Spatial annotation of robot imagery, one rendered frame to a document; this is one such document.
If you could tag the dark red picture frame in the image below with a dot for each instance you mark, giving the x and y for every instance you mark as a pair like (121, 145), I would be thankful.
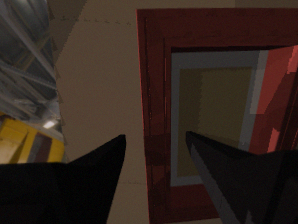
(229, 74)

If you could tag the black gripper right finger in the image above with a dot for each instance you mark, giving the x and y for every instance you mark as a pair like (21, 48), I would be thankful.
(245, 188)

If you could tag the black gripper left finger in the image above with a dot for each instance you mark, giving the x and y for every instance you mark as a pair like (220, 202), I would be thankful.
(80, 191)

